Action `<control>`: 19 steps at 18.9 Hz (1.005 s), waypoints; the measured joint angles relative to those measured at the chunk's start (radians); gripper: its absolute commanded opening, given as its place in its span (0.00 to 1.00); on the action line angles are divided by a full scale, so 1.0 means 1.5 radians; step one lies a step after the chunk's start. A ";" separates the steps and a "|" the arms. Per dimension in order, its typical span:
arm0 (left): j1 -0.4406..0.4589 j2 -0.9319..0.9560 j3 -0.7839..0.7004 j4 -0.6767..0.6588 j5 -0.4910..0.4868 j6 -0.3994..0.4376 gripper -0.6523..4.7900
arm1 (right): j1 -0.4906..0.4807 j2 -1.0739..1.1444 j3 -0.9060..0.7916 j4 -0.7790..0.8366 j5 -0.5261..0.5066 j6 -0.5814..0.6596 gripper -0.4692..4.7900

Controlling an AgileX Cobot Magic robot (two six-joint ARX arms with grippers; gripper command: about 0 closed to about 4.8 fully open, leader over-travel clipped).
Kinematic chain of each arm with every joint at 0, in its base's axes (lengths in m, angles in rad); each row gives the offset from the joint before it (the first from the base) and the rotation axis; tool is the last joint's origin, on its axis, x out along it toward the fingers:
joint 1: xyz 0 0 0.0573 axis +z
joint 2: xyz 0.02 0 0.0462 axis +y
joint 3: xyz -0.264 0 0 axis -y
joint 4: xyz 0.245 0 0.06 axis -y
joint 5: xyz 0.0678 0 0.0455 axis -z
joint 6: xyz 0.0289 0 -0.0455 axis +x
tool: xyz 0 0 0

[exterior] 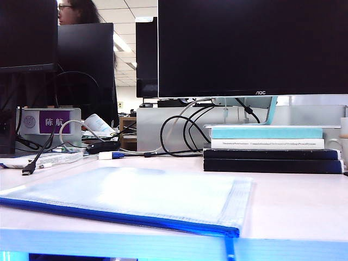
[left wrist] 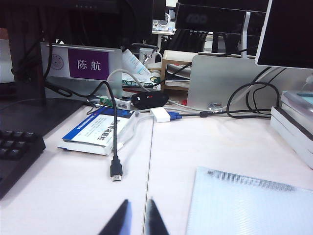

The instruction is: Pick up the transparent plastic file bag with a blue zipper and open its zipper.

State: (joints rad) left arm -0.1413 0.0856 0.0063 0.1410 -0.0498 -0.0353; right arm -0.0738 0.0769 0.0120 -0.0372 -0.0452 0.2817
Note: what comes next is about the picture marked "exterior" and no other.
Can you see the transparent file bag blue zipper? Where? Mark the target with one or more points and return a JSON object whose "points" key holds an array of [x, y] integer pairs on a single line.
{"points": [[130, 193]]}

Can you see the white rolled paper bag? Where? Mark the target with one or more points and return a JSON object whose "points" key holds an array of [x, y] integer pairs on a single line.
{"points": [[98, 123]]}

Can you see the grey desk partition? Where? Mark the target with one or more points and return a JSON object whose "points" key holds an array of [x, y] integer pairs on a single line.
{"points": [[152, 127]]}

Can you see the wooden shelf unit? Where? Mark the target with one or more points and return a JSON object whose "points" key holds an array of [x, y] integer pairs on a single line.
{"points": [[127, 136]]}

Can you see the black power adapter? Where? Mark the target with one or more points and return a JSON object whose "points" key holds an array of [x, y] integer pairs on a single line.
{"points": [[104, 146]]}

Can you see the black monitor glossy bezel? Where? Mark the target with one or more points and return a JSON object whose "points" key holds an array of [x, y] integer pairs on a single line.
{"points": [[146, 59]]}

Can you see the black AOC monitor silver stand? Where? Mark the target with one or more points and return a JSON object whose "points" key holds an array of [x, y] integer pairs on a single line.
{"points": [[244, 49]]}

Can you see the black monitor matte rear shell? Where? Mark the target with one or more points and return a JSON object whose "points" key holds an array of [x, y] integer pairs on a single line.
{"points": [[85, 54]]}

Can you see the purple name plate holder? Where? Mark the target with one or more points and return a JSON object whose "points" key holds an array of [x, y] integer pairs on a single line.
{"points": [[54, 121]]}

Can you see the person with glasses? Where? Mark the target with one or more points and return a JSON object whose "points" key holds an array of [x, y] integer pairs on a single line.
{"points": [[79, 12]]}

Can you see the black monitor thin bezel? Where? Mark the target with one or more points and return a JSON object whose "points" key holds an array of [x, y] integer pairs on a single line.
{"points": [[27, 32]]}

